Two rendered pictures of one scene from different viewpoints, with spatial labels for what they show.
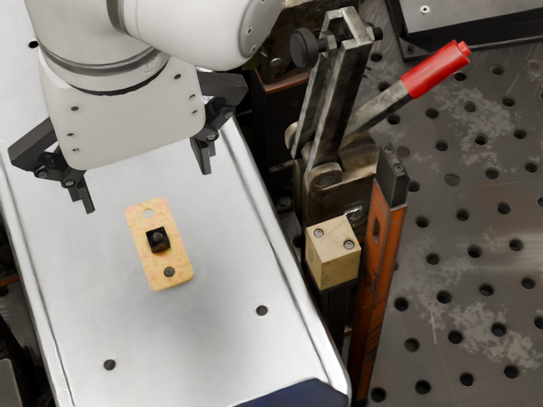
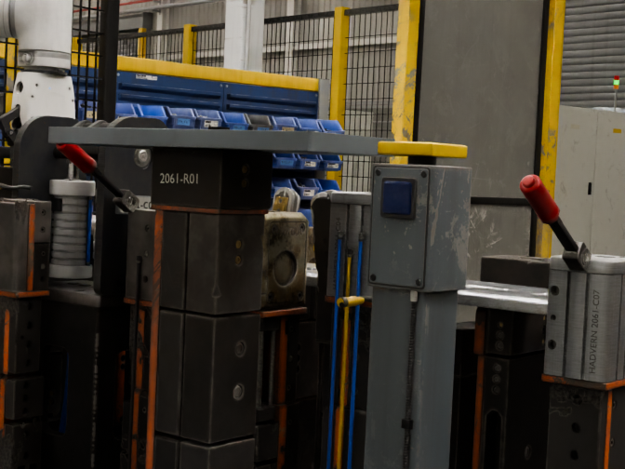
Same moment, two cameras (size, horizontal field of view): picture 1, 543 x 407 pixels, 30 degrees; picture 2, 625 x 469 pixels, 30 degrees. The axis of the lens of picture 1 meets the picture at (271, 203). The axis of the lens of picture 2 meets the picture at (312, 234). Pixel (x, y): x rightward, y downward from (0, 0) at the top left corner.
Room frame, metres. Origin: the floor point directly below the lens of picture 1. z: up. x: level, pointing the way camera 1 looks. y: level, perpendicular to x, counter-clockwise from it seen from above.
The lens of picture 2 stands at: (2.25, -0.56, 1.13)
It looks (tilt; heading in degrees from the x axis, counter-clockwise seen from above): 3 degrees down; 147
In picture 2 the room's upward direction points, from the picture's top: 3 degrees clockwise
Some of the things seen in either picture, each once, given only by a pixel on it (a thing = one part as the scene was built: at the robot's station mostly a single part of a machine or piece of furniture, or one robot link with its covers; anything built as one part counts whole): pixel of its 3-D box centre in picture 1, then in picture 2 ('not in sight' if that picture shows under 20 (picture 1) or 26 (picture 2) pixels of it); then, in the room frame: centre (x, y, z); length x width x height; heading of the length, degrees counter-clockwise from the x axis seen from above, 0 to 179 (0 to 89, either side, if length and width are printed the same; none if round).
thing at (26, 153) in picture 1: (62, 136); not in sight; (0.38, 0.14, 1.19); 0.08 x 0.01 x 0.06; 109
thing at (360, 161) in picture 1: (333, 247); not in sight; (0.45, -0.06, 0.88); 0.07 x 0.06 x 0.35; 109
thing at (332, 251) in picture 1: (326, 328); not in sight; (0.36, -0.05, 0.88); 0.04 x 0.04 x 0.36; 19
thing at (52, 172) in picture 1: (61, 179); not in sight; (0.38, 0.15, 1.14); 0.03 x 0.03 x 0.07; 19
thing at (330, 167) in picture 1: (324, 176); not in sight; (0.42, -0.04, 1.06); 0.03 x 0.01 x 0.03; 109
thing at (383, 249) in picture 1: (369, 308); not in sight; (0.35, -0.08, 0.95); 0.03 x 0.01 x 0.50; 19
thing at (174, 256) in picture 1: (157, 240); not in sight; (0.40, 0.10, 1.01); 0.08 x 0.04 x 0.01; 19
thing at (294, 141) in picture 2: not in sight; (213, 140); (1.16, 0.01, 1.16); 0.37 x 0.14 x 0.02; 19
